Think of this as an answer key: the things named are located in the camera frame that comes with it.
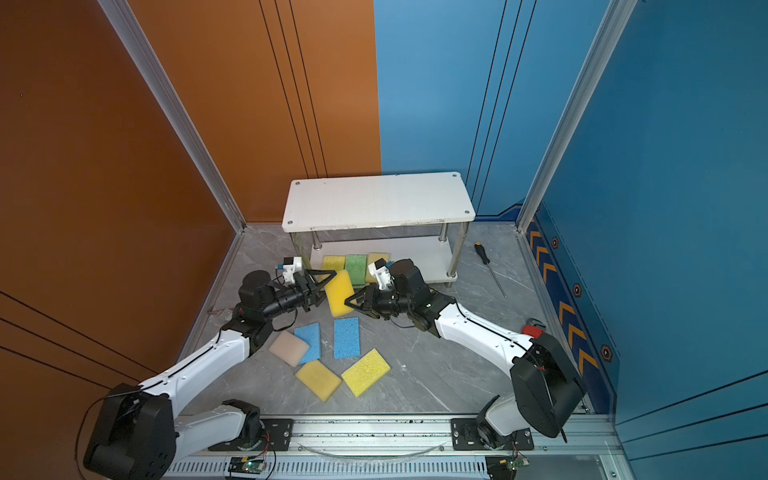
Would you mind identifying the yellow green textured sponge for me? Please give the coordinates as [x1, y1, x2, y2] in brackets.
[321, 255, 346, 271]

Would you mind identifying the yellow foam sponge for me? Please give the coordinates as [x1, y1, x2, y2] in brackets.
[325, 270, 355, 318]

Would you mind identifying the pale yellow orange sponge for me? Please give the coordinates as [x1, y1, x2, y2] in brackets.
[365, 252, 389, 283]

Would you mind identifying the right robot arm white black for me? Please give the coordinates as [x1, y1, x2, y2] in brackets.
[340, 259, 587, 449]

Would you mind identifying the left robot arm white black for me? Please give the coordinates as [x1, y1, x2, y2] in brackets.
[75, 269, 337, 479]

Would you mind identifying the white two-tier shelf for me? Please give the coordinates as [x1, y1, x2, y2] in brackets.
[282, 172, 476, 283]

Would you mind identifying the light blue sponge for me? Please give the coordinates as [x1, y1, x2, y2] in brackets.
[293, 323, 322, 365]

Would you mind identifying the blue textured sponge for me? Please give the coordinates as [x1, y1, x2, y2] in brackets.
[334, 317, 361, 359]

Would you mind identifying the pink beige sponge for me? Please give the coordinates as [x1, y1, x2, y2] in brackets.
[268, 331, 310, 367]

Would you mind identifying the large yellow textured sponge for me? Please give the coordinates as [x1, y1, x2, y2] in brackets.
[342, 349, 391, 398]

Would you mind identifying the dark yellow sponge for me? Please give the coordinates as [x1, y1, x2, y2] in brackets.
[296, 360, 342, 402]

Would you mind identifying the black yellow screwdriver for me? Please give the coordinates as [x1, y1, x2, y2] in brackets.
[474, 242, 507, 298]

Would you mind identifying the red pipe wrench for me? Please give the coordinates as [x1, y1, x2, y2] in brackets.
[521, 318, 547, 338]

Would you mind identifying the green circuit board left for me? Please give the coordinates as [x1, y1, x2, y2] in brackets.
[227, 456, 267, 476]

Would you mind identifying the green circuit board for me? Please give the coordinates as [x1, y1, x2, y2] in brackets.
[227, 456, 267, 476]
[495, 456, 530, 479]

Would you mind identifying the green circuit board right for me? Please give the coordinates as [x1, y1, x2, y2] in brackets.
[495, 456, 530, 479]

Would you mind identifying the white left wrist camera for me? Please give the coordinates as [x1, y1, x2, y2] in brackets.
[277, 257, 303, 286]

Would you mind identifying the red handled small tool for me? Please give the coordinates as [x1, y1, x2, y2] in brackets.
[207, 308, 234, 320]

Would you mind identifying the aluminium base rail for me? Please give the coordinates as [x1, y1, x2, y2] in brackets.
[165, 414, 633, 479]

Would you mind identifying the aluminium corner post left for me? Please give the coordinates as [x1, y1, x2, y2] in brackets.
[98, 0, 247, 234]

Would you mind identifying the aluminium corner post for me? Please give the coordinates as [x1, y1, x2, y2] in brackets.
[515, 0, 637, 234]
[98, 0, 247, 234]

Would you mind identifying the aluminium corner post right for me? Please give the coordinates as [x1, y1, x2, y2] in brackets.
[515, 0, 637, 234]

